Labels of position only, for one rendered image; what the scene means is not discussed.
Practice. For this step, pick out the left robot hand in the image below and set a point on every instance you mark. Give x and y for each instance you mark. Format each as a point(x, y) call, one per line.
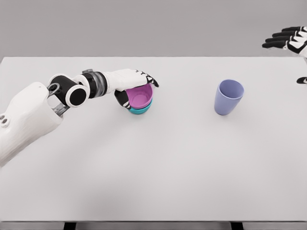
point(124, 77)

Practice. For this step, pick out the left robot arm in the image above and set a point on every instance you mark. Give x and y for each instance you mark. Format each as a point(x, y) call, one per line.
point(26, 112)

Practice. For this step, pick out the lavender cup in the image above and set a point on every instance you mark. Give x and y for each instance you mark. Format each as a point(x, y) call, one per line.
point(227, 99)

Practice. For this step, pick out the teal bowl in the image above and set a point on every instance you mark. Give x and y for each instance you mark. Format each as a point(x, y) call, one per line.
point(141, 110)

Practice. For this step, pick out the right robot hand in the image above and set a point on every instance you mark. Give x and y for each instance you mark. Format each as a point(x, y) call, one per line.
point(297, 43)

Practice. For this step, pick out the pink bowl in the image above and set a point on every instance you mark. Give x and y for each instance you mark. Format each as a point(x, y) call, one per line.
point(140, 97)

